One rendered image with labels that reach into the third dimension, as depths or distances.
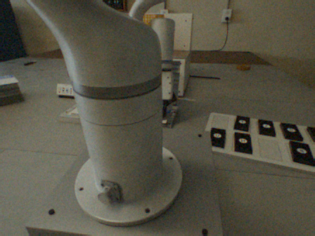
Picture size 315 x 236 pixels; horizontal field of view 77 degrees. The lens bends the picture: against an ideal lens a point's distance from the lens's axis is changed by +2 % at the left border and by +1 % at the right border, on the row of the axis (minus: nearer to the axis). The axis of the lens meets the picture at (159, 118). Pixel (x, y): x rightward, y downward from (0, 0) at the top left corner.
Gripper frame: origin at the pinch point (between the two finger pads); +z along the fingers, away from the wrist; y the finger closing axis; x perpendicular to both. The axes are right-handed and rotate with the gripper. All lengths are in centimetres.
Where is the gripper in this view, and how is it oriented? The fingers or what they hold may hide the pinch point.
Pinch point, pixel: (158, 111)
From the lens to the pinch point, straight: 74.4
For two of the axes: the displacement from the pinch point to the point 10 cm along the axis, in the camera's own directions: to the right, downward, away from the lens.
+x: 2.2, -2.6, 9.4
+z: -0.4, 9.6, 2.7
